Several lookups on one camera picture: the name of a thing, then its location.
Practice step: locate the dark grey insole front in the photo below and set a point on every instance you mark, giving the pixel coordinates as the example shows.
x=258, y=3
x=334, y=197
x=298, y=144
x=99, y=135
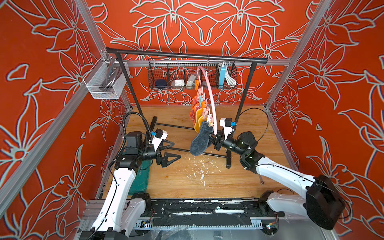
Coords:
x=202, y=141

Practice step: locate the grey item in basket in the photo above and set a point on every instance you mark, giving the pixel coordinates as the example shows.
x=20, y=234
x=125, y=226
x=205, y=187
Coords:
x=191, y=82

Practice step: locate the black wire wall basket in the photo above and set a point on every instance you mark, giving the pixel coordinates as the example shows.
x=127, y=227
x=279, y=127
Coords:
x=184, y=75

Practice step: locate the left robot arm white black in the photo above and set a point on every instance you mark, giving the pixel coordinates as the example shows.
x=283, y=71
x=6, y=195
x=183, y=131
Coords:
x=118, y=216

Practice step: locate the yellow insole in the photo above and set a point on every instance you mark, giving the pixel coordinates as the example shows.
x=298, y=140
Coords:
x=199, y=113
x=197, y=124

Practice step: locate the white box in basket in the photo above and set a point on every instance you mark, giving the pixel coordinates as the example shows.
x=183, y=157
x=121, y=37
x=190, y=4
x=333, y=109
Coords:
x=178, y=83

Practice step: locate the red insole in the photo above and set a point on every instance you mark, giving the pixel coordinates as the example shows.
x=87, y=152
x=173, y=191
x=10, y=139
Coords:
x=196, y=101
x=193, y=112

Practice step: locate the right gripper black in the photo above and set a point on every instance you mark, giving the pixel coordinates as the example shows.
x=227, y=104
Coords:
x=220, y=142

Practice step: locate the yellow insole front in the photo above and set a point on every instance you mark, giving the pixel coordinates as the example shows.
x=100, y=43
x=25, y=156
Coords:
x=197, y=124

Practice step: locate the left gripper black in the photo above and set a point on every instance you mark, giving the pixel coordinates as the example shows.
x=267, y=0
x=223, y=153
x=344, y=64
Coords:
x=165, y=164

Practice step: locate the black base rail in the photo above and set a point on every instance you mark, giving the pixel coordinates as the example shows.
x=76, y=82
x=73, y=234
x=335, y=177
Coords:
x=210, y=213

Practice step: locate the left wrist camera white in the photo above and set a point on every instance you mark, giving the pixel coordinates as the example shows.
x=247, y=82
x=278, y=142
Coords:
x=157, y=137

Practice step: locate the light blue box in basket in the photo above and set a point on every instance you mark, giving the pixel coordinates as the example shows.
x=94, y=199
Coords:
x=222, y=75

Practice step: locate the green plastic tool case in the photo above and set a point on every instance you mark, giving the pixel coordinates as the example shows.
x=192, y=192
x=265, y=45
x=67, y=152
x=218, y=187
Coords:
x=141, y=181

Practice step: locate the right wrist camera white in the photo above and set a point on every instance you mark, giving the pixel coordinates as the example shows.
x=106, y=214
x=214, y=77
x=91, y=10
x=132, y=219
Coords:
x=228, y=126

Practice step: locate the dark blue round item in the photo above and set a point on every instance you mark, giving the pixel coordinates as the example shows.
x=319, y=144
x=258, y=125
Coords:
x=161, y=84

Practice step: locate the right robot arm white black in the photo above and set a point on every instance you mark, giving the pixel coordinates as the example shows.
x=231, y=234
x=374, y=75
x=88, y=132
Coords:
x=315, y=197

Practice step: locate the red insole front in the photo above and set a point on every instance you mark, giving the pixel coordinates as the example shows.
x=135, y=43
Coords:
x=193, y=112

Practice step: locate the pink clip hanger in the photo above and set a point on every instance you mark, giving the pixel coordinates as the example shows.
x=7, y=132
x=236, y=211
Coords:
x=204, y=90

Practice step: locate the white mesh wall basket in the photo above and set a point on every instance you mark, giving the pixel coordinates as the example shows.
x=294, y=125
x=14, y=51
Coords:
x=106, y=81

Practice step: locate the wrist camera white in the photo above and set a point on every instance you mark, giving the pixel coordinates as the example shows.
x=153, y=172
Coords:
x=157, y=137
x=228, y=126

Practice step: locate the red insole rear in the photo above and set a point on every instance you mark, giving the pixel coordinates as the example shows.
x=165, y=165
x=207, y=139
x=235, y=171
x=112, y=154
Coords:
x=196, y=101

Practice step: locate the yellow insole rear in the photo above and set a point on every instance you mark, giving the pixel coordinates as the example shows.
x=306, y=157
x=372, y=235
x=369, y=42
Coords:
x=199, y=113

